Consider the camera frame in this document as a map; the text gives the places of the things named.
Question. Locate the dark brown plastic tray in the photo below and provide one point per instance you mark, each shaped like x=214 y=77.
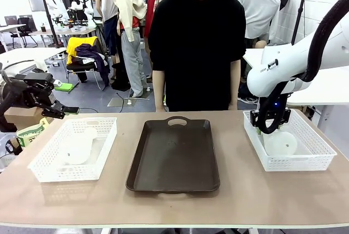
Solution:
x=171 y=157

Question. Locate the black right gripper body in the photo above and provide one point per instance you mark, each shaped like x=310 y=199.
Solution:
x=285 y=115

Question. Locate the mannequin red garment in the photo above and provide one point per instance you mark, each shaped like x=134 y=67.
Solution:
x=151 y=5

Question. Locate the white perforated plastic basket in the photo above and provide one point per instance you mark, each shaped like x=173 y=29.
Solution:
x=300 y=163
x=49 y=174

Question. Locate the black metal chair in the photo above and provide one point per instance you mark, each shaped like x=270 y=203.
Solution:
x=79 y=67

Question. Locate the translucent white plastic flask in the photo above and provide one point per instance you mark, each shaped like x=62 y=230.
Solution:
x=280 y=144
x=77 y=149

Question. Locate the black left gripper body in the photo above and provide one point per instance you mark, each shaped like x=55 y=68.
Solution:
x=35 y=89

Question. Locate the mannequin cream jacket grey pants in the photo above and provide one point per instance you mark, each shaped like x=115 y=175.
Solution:
x=131 y=26

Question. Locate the mannequin white tank top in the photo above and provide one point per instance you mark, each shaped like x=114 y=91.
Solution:
x=106 y=7

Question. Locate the brown cardboard box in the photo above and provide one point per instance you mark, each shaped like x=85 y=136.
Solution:
x=21 y=114

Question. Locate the green and white bag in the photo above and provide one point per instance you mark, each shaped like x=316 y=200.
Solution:
x=30 y=134

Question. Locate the yellow garment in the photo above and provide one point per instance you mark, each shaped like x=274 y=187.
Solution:
x=72 y=44

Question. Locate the person's right hand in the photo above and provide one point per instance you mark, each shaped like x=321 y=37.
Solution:
x=161 y=108

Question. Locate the green flat object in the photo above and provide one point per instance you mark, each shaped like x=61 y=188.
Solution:
x=64 y=87

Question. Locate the black tripod stand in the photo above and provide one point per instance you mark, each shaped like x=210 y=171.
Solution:
x=300 y=13
x=50 y=21

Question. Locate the dark purple garment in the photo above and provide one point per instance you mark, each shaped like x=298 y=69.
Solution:
x=92 y=54

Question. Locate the person's left hand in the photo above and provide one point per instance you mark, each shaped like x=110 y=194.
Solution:
x=233 y=106

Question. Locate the person's right forearm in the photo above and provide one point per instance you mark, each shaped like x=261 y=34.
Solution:
x=159 y=89

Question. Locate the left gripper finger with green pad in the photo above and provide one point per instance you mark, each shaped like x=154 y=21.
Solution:
x=69 y=110
x=53 y=113

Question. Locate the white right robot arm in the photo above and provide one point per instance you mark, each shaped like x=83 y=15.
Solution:
x=283 y=65

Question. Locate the grey mannequin base plate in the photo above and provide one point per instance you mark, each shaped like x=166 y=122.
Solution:
x=128 y=101

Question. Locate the person's left forearm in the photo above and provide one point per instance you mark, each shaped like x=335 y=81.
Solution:
x=235 y=81

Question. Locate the black office chair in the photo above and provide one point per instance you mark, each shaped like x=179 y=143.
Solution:
x=24 y=30

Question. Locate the person in black t-shirt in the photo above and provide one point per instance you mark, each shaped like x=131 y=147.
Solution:
x=196 y=54

